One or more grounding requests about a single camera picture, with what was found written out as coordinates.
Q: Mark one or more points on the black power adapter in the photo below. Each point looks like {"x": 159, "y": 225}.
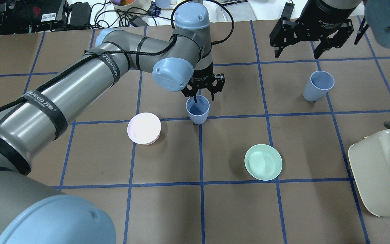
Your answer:
{"x": 80, "y": 14}

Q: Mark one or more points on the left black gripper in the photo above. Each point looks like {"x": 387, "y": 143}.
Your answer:
{"x": 203, "y": 75}

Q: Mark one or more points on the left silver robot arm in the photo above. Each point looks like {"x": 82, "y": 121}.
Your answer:
{"x": 34, "y": 213}

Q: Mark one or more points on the pink bowl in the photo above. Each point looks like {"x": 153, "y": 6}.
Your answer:
{"x": 144, "y": 129}

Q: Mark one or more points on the blue cup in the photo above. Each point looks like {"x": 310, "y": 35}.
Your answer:
{"x": 318, "y": 85}
{"x": 198, "y": 113}

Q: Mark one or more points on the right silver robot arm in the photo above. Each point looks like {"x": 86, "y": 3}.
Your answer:
{"x": 376, "y": 18}

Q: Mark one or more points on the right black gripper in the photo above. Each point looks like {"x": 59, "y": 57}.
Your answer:
{"x": 323, "y": 17}

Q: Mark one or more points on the white toaster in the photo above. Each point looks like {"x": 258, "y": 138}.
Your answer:
{"x": 370, "y": 165}

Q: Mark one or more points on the bowl of foam blocks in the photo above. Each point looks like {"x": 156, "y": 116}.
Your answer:
{"x": 134, "y": 6}

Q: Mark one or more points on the black electronics box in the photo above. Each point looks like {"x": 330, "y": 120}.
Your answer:
{"x": 31, "y": 16}

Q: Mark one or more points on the green bowl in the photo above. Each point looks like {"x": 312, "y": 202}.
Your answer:
{"x": 263, "y": 162}

